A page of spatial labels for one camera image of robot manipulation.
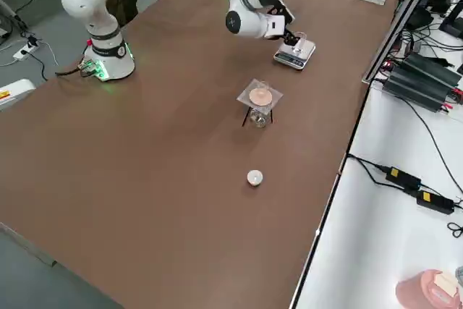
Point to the black adapter with yellow label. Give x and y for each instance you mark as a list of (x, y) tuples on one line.
[(403, 178), (436, 202)]

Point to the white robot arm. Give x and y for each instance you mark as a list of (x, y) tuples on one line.
[(90, 1)]

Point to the black tripod stand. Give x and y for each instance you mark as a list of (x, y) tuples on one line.
[(246, 117)]

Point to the aluminium frame post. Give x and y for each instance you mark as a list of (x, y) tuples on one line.
[(398, 19)]

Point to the small glass beaker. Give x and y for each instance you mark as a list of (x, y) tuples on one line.
[(302, 46)]

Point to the white power strip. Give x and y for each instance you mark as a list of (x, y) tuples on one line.
[(25, 52)]

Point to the black finned power supply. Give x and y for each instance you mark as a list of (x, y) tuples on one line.
[(437, 68), (419, 88)]

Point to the silver digital balance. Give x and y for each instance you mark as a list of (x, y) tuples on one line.
[(289, 59)]

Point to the glass alcohol lamp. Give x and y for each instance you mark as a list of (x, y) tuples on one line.
[(259, 119)]

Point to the pink plastic container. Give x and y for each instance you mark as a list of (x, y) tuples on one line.
[(419, 291)]

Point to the white control box with label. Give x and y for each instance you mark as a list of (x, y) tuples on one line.
[(16, 93)]

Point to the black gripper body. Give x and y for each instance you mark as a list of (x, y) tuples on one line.
[(282, 8)]

